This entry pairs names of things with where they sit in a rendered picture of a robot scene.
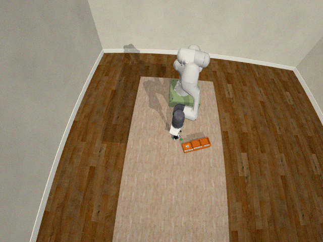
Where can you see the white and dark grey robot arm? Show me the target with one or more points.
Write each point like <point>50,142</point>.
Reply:
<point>189,64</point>

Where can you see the orange three-bin rack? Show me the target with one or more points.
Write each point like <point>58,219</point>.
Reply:
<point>197,144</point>

